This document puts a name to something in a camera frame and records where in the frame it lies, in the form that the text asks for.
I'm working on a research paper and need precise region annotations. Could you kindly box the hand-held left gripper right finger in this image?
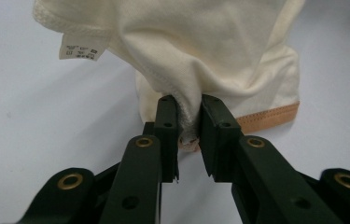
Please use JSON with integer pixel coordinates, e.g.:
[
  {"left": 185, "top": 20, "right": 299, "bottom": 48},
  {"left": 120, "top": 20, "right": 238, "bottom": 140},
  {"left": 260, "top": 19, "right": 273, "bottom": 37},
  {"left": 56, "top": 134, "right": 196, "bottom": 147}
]
[{"left": 198, "top": 93, "right": 245, "bottom": 184}]

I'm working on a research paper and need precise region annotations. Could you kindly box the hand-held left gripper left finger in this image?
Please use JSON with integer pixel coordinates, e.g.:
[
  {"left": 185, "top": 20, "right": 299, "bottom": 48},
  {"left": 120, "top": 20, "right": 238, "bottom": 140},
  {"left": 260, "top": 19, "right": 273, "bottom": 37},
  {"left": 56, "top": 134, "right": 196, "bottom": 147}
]
[{"left": 143, "top": 94, "right": 184, "bottom": 184}]

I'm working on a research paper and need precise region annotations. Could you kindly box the cream baby bodysuit brown trim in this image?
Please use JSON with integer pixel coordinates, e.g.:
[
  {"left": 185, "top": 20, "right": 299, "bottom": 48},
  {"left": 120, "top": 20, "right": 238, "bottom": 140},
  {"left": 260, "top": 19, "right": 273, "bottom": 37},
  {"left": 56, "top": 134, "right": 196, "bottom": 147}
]
[{"left": 32, "top": 0, "right": 307, "bottom": 153}]

